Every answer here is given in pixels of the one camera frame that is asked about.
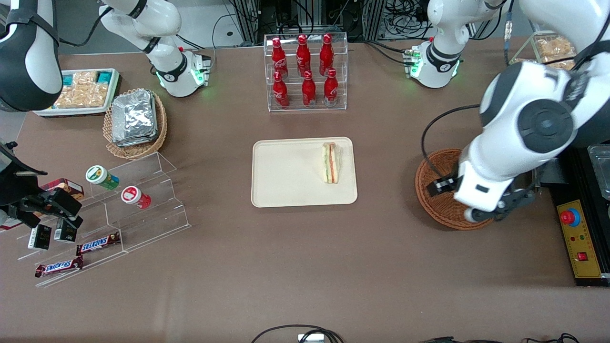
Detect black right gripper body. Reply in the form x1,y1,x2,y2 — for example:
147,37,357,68
0,142,49,211

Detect triangular sandwich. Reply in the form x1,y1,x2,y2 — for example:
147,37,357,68
321,141,343,184

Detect large round wicker basket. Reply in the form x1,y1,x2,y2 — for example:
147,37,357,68
415,148,496,232

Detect white rectangular snack tray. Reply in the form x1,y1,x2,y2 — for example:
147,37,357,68
32,68,121,118

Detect small wicker basket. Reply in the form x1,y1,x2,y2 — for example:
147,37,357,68
103,88,168,161

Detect beige serving tray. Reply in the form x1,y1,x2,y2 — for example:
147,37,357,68
251,137,358,209

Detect dark red snack box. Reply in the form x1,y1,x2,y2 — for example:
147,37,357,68
40,177,85,201

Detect small black carton box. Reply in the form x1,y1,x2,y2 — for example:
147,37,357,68
53,219,78,244
27,223,52,251

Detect grey metal block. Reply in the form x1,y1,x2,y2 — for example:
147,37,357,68
540,160,569,188

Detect black machine base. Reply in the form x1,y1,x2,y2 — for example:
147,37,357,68
539,143,610,287

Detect green snack jar white lid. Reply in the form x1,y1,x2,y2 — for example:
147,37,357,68
85,165,120,191

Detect Snickers bar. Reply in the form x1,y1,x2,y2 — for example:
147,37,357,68
76,232,122,256
34,256,84,278

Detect yellow control panel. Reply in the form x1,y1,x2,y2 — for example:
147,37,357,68
556,199,603,279

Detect red lid snack jar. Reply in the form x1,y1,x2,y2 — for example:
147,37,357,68
121,185,153,211

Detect clear plastic container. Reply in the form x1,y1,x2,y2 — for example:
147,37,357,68
587,144,610,201

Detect clear acrylic tiered stand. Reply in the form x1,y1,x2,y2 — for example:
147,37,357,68
17,152,192,289

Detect silver foil packet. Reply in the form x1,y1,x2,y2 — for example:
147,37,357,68
113,132,159,148
112,91,158,142

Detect teal edged snack packet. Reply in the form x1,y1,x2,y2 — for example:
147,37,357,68
53,86,109,110
62,71,99,90
95,70,115,91

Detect clear bag of snacks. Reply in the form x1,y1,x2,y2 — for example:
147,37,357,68
536,37,575,59

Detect red cola bottle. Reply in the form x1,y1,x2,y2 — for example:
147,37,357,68
324,68,339,107
319,33,335,77
273,70,290,109
271,37,289,80
302,71,317,108
296,34,311,78

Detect brown table mat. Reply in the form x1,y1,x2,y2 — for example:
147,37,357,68
0,38,610,343

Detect clear acrylic bottle rack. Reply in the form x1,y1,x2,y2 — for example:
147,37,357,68
263,32,349,113

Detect black equipment rack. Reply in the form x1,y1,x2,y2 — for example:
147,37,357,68
228,0,429,44

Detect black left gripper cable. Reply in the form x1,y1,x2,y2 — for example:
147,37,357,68
420,103,483,197

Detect black cable bundle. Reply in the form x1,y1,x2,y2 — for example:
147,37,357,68
418,335,478,343
523,333,580,343

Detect white wire rack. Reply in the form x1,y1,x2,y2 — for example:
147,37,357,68
507,29,580,66

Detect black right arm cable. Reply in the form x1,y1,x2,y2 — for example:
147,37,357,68
56,7,113,49

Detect black base cables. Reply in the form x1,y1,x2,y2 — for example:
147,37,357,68
364,40,413,66

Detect thin base cable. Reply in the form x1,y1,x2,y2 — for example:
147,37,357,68
209,13,244,49

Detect black hub cable loop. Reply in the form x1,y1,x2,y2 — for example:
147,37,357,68
251,324,345,343

